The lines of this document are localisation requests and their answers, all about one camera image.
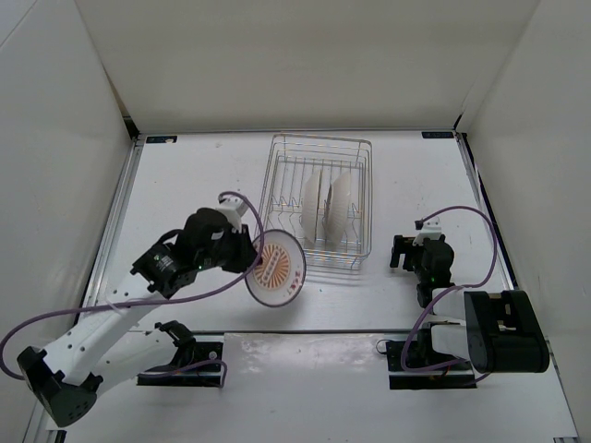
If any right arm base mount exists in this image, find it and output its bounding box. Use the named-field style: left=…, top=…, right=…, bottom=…
left=375, top=339, right=476, bottom=390

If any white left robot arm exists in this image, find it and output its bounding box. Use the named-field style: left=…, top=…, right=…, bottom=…
left=16, top=197, right=260, bottom=427

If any right blue corner label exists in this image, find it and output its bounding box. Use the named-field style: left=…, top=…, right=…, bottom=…
left=421, top=131, right=454, bottom=139

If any left blue corner label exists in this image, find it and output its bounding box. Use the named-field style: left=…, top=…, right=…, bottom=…
left=145, top=136, right=177, bottom=144

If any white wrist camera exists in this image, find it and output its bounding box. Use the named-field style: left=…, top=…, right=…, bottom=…
left=217, top=196, right=248, bottom=233
left=413, top=217, right=442, bottom=246

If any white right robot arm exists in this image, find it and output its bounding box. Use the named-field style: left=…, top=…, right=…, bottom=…
left=390, top=234, right=550, bottom=375

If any white plate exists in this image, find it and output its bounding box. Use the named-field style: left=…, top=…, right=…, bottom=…
left=325, top=172, right=352, bottom=245
left=301, top=170, right=322, bottom=243

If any plate with orange sunburst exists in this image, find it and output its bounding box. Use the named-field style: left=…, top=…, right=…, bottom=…
left=246, top=229, right=307, bottom=308

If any blue corner label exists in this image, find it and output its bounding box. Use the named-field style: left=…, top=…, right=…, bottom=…
left=421, top=131, right=454, bottom=139
left=145, top=136, right=177, bottom=144

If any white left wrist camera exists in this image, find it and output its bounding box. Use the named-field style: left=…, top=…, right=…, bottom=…
left=217, top=196, right=248, bottom=233

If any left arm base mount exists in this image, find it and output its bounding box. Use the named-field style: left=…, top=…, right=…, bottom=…
left=136, top=334, right=224, bottom=388

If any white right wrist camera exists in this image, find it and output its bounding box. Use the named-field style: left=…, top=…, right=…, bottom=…
left=413, top=217, right=442, bottom=246

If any white middle plate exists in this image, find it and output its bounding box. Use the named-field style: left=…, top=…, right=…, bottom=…
left=301, top=170, right=322, bottom=243

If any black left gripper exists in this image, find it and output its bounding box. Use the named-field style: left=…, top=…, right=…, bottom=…
left=195, top=221, right=263, bottom=273

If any white right plate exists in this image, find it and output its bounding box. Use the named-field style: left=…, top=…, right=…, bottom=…
left=325, top=172, right=352, bottom=245

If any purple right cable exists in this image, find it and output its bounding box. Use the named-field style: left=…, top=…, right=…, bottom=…
left=400, top=206, right=501, bottom=385

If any metal wire dish rack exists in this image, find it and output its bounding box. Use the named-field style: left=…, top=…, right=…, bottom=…
left=259, top=133, right=373, bottom=269

